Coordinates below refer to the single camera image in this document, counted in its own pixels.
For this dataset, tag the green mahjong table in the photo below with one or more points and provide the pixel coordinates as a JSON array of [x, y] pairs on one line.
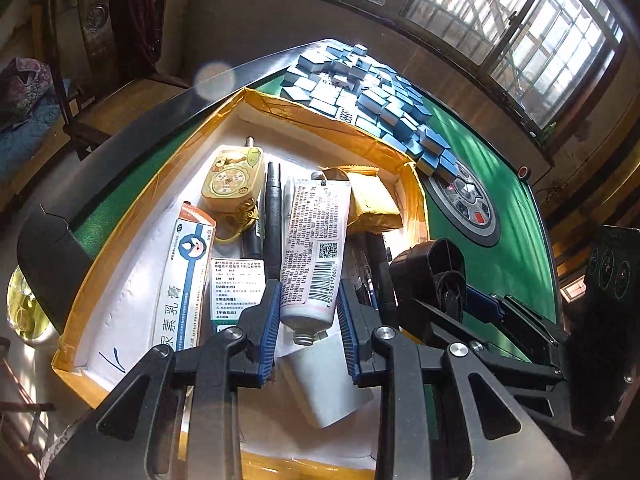
[[45, 260]]

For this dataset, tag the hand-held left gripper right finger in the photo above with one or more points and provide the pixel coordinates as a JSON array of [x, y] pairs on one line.
[[350, 340]]

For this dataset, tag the long white blue ointment carton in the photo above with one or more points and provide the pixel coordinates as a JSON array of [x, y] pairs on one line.
[[185, 280]]

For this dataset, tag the carved wooden chair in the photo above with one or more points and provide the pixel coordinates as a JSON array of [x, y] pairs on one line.
[[95, 25]]

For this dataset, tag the glass cup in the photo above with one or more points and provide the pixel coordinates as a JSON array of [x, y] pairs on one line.
[[22, 305]]

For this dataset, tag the white paper card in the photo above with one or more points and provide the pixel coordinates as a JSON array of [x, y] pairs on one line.
[[325, 390]]

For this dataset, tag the black charger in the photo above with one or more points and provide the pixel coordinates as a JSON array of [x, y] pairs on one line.
[[425, 270]]

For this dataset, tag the golden foil packet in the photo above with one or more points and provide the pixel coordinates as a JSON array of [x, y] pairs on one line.
[[372, 205]]

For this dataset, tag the yellow-taped white cardboard tray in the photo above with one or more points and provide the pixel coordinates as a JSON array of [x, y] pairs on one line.
[[130, 280]]

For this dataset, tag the dark red cloth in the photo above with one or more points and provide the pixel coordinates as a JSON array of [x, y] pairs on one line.
[[137, 10]]

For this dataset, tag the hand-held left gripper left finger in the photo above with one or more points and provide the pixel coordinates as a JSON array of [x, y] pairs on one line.
[[267, 330]]

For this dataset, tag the pile of blue mahjong tiles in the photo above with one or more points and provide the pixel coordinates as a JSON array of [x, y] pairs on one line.
[[380, 105]]

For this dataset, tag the white printed tube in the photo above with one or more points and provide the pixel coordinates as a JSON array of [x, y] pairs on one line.
[[312, 250]]

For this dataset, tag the patterned quilted cloth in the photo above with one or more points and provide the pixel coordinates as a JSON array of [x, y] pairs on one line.
[[25, 85]]

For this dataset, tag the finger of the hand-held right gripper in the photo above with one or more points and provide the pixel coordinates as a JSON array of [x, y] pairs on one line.
[[482, 305], [520, 362]]

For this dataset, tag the round table control panel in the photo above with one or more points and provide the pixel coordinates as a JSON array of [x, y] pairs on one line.
[[465, 200]]

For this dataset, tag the black tape roll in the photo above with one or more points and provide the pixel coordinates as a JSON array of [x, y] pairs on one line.
[[520, 172]]

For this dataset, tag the yellow key fob with keyring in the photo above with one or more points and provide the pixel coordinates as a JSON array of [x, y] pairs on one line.
[[232, 175]]

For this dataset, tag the white paint marker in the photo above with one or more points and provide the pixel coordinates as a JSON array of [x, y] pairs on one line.
[[288, 192]]

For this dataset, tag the brown wooden frame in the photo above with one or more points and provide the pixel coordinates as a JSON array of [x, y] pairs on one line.
[[15, 380]]

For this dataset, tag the black pen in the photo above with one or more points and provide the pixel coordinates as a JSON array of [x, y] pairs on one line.
[[380, 270], [252, 240]]

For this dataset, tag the small medicine box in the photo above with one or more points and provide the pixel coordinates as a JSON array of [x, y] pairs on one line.
[[235, 285]]

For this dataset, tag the barred window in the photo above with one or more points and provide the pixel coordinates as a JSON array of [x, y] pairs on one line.
[[475, 0]]

